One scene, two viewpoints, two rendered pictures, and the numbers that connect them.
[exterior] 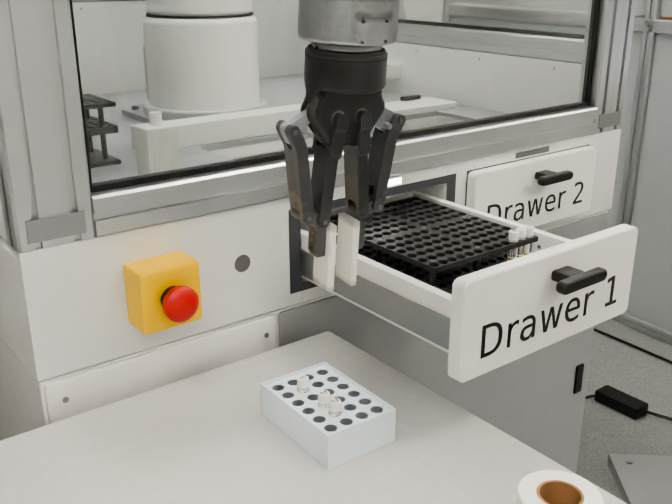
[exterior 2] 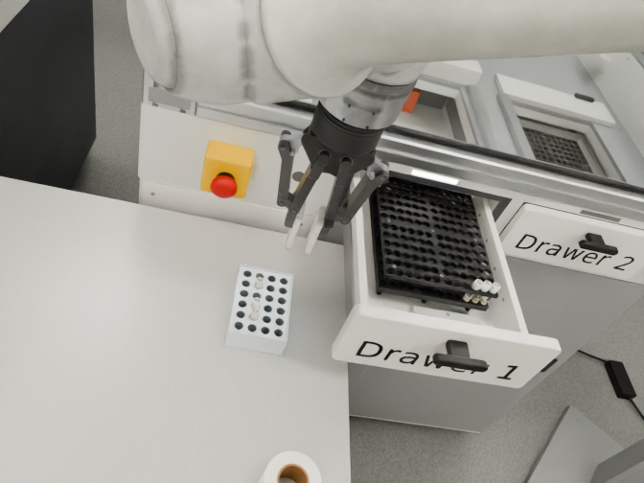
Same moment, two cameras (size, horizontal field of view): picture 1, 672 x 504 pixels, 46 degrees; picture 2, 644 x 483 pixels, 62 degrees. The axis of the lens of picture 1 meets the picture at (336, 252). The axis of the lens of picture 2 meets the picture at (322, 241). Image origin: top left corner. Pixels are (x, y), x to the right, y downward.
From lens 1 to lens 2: 42 cm
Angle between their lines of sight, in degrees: 30
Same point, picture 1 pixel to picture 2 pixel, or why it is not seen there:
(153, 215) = (240, 120)
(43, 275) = (154, 122)
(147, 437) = (166, 249)
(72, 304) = (170, 146)
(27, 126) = not seen: hidden behind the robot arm
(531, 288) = (423, 340)
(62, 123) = not seen: hidden behind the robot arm
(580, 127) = not seen: outside the picture
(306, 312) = (336, 225)
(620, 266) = (527, 363)
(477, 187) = (522, 218)
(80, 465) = (118, 242)
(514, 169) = (567, 221)
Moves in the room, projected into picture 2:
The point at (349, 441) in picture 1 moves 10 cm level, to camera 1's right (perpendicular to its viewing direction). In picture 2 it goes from (244, 340) to (297, 387)
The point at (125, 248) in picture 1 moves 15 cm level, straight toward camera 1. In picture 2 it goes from (215, 130) to (157, 182)
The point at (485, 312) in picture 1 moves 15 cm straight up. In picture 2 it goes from (370, 334) to (416, 261)
